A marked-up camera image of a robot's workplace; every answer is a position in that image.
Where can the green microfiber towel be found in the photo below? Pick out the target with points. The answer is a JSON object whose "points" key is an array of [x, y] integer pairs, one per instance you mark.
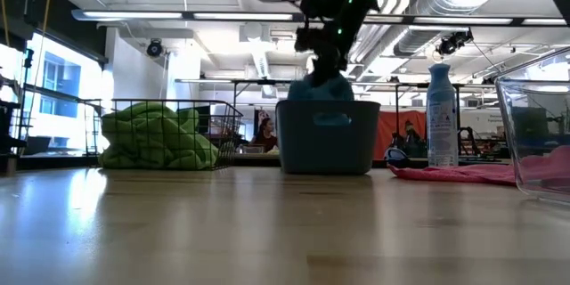
{"points": [[187, 156], [142, 120]]}

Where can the white blue spray bottle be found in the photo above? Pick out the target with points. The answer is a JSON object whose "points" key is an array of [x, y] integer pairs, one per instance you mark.
{"points": [[442, 133]]}

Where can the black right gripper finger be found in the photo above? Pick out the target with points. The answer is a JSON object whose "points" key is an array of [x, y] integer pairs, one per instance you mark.
{"points": [[335, 67], [320, 69]]}

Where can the blue plastic bin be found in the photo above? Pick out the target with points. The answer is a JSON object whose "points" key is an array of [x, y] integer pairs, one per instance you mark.
{"points": [[327, 151]]}

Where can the long rig light bar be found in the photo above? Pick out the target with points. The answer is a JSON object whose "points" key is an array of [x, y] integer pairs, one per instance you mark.
{"points": [[133, 14]]}

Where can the clear plastic container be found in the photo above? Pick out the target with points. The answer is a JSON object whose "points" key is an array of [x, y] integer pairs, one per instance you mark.
{"points": [[507, 142]]}

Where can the white blue ball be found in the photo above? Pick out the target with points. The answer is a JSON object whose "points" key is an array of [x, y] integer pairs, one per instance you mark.
{"points": [[395, 155]]}

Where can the black round spotlight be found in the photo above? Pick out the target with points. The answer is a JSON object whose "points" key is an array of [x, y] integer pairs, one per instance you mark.
{"points": [[154, 48], [454, 42]]}

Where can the pink microfiber towel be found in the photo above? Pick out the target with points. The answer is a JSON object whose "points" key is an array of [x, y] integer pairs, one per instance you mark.
{"points": [[445, 173]]}

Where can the orange partition screen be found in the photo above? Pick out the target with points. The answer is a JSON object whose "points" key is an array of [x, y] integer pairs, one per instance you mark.
{"points": [[386, 133]]}

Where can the silver ventilation duct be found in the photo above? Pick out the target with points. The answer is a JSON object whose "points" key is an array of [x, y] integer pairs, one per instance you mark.
{"points": [[445, 0]]}

